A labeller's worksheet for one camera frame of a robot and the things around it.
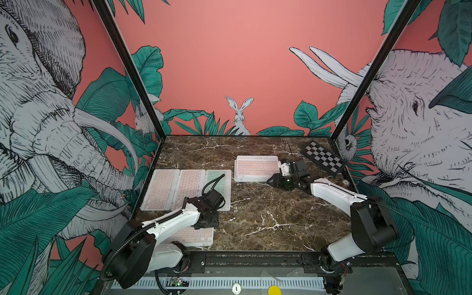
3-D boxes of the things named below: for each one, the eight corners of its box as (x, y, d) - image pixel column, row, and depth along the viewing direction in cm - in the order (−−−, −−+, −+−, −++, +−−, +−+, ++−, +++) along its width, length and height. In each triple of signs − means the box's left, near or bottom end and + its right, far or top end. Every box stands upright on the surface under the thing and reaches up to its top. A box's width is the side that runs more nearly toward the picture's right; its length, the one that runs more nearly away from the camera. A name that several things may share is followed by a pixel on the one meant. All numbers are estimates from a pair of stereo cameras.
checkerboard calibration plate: (333, 177, 104) (336, 173, 101) (299, 154, 115) (301, 149, 112) (343, 166, 109) (346, 162, 106) (309, 145, 120) (311, 140, 117)
